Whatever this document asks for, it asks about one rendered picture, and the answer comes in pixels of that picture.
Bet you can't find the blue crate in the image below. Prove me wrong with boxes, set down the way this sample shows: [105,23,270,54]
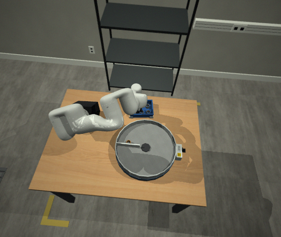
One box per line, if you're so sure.
[130,100,154,118]

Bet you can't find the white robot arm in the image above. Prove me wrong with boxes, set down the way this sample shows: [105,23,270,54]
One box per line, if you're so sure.
[49,83,147,141]

